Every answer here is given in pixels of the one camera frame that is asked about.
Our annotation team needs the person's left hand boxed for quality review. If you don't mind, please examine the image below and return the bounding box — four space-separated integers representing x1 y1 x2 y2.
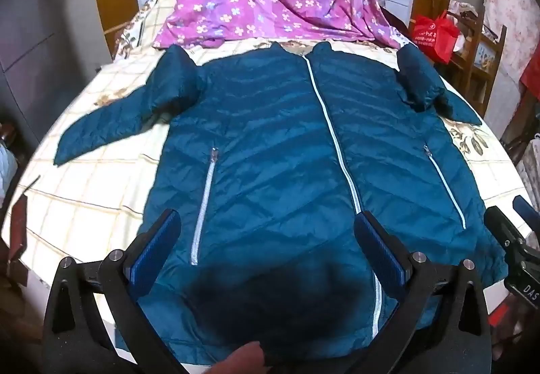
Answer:
223 341 267 374

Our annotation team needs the cream floral checked bedsheet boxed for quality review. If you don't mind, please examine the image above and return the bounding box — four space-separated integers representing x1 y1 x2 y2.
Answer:
8 0 536 358

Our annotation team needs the wooden chair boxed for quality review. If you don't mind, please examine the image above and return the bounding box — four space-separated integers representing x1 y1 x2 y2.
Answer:
443 0 507 113

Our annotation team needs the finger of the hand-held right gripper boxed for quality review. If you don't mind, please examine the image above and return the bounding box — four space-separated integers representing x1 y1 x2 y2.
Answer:
512 196 540 231
485 206 526 248

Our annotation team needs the teal quilted down jacket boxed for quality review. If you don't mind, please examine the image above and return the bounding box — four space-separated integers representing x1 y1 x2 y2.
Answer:
54 41 509 362

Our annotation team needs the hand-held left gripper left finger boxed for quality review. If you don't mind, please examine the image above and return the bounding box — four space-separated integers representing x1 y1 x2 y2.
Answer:
42 209 182 374

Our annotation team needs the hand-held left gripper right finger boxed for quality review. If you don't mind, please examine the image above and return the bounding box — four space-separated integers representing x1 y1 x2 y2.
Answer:
353 210 492 374

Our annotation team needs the grey wardrobe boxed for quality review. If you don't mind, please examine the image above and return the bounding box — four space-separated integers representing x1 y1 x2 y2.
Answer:
0 0 112 155

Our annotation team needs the red shopping bag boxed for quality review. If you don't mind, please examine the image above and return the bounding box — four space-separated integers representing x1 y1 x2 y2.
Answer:
411 10 461 65

